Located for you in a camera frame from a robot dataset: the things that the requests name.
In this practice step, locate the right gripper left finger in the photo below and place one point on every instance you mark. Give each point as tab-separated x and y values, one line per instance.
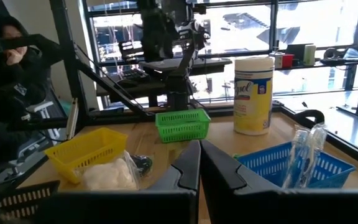
182	177

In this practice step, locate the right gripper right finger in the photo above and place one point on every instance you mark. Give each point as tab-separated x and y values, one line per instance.
222	177

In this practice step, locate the bag of cotton balls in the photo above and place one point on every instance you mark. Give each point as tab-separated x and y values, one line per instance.
110	175

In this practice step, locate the clear toothbrush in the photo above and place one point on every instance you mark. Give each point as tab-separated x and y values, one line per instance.
297	155
319	140

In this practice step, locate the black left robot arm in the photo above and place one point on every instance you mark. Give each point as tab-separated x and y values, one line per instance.
179	93

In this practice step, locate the black round brush in bag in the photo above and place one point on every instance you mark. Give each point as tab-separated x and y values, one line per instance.
143	163

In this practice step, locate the blue plastic basket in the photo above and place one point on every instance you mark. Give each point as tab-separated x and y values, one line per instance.
263	165

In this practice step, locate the green plastic basket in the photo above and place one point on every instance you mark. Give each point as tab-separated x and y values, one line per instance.
182	127

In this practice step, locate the disinfectant wipes canister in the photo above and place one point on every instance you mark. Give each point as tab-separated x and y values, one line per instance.
253	109

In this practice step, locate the dark desk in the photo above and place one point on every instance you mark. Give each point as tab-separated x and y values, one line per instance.
129	93

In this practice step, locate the yellow plastic basket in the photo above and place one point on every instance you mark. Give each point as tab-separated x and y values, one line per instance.
82	152

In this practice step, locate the black keyboard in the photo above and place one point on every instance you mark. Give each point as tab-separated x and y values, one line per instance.
135	74

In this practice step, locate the grey laptop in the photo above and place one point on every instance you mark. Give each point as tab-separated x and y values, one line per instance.
216	63

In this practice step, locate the white upright strip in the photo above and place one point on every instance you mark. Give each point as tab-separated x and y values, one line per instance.
72	121

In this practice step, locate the red box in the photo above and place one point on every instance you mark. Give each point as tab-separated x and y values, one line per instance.
287	61

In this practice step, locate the black box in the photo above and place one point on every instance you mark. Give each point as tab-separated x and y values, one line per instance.
295	49

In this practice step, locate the pale green cup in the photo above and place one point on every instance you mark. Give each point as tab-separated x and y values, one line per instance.
309	55

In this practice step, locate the black plastic basket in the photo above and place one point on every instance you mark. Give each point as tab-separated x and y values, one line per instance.
26	189

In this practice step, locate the black object on shelf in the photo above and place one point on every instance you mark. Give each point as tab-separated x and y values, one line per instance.
331	54

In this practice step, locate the pale blue cloth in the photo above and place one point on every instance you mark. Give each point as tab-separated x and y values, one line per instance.
353	53

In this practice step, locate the person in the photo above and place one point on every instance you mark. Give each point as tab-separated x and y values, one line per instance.
8	102

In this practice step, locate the person's hand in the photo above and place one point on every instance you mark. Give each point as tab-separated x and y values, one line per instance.
15	56

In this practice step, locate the black frame hook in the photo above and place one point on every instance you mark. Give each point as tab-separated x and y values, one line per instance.
309	111

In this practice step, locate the black window frame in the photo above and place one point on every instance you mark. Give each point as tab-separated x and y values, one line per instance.
273	31

